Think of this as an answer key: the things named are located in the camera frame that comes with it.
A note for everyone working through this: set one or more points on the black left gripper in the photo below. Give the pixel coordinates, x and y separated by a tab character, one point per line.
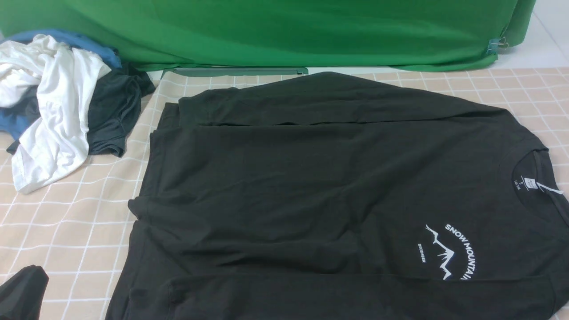
21	295

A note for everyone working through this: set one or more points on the dark gray long-sleeve shirt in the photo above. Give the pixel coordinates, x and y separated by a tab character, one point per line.
332	197

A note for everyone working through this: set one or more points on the dark teal crumpled shirt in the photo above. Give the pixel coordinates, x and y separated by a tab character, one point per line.
114	110

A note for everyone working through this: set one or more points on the white crumpled shirt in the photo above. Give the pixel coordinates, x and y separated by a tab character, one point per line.
55	144

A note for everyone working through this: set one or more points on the beige checkered tablecloth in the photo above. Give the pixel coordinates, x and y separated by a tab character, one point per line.
78	229

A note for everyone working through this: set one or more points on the blue crumpled garment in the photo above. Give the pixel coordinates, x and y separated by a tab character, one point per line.
84	44

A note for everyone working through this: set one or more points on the green backdrop cloth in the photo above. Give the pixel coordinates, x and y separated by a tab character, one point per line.
413	35

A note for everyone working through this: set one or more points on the blue binder clip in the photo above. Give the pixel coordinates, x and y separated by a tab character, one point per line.
497	44

